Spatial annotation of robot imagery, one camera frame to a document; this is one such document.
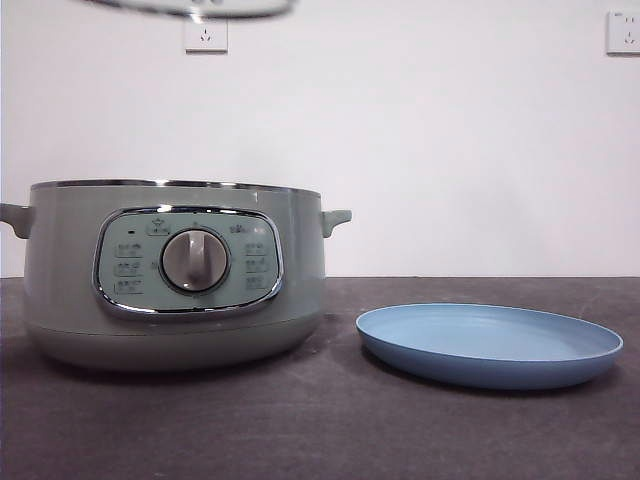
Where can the glass lid with green knob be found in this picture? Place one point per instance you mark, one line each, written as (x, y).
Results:
(200, 7)

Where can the blue round plate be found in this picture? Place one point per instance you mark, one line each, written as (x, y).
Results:
(480, 335)

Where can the pale green electric steamer pot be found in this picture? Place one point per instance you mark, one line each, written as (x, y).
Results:
(65, 280)

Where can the white wall socket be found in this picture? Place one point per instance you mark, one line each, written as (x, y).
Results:
(624, 34)
(206, 37)

